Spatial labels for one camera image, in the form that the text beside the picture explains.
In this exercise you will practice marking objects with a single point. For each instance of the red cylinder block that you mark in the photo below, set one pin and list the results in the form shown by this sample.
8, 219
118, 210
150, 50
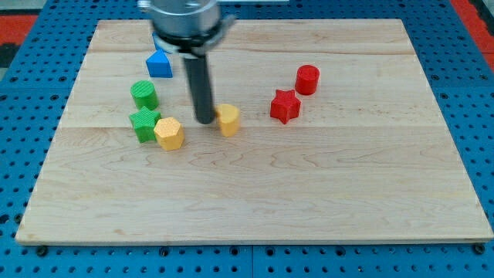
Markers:
307, 78

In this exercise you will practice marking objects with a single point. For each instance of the wooden board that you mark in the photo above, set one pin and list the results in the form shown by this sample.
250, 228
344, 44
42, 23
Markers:
369, 159

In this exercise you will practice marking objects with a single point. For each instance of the green cylinder block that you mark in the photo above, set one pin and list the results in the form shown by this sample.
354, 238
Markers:
144, 95

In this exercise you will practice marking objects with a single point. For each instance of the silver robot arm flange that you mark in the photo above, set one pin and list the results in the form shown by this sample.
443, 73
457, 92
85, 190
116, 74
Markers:
190, 28

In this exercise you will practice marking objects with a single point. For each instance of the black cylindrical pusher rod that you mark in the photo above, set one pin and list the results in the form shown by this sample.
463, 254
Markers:
197, 71

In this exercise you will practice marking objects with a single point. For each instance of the green star block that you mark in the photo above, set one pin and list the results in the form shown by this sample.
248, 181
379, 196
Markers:
143, 122

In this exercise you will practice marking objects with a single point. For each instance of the red star block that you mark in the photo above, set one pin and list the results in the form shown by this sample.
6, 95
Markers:
285, 106

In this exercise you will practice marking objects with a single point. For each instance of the yellow hexagon block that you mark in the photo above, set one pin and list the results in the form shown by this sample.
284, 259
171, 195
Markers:
169, 133

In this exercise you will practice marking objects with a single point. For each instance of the blue triangle block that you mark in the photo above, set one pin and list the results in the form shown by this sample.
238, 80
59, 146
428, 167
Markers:
158, 65

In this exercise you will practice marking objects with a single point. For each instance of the yellow rounded block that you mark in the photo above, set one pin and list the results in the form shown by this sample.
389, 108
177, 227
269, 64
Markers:
228, 117

